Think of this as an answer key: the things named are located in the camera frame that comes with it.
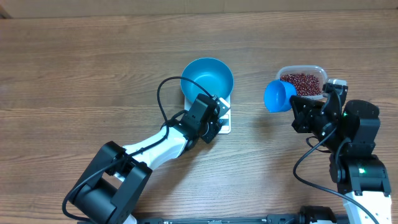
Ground blue measuring scoop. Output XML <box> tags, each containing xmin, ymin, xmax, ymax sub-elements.
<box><xmin>264</xmin><ymin>80</ymin><xmax>297</xmax><ymax>113</ymax></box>

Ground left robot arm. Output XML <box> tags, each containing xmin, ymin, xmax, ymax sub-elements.
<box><xmin>62</xmin><ymin>94</ymin><xmax>230</xmax><ymax>224</ymax></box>

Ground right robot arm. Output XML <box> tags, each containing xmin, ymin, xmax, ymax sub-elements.
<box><xmin>290</xmin><ymin>95</ymin><xmax>392</xmax><ymax>223</ymax></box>

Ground white kitchen scale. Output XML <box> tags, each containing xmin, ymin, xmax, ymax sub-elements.
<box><xmin>184</xmin><ymin>97</ymin><xmax>231</xmax><ymax>134</ymax></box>

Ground teal bowl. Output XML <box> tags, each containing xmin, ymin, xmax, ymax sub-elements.
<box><xmin>182</xmin><ymin>57</ymin><xmax>234</xmax><ymax>99</ymax></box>

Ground red beans in container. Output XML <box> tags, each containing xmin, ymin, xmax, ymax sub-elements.
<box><xmin>280</xmin><ymin>73</ymin><xmax>321</xmax><ymax>96</ymax></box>

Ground clear plastic bean container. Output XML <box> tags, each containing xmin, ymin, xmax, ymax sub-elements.
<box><xmin>275</xmin><ymin>65</ymin><xmax>328</xmax><ymax>100</ymax></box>

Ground left black cable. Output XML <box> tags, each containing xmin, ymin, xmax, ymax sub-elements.
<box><xmin>61</xmin><ymin>76</ymin><xmax>215</xmax><ymax>222</ymax></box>

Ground black cable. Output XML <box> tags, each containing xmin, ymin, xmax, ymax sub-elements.
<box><xmin>61</xmin><ymin>76</ymin><xmax>215</xmax><ymax>222</ymax></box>
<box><xmin>292</xmin><ymin>127</ymin><xmax>382</xmax><ymax>224</ymax></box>

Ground right black cable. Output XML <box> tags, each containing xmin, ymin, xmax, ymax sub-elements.
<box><xmin>292</xmin><ymin>127</ymin><xmax>382</xmax><ymax>224</ymax></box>

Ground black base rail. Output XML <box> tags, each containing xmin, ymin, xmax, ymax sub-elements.
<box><xmin>133</xmin><ymin>205</ymin><xmax>352</xmax><ymax>224</ymax></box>

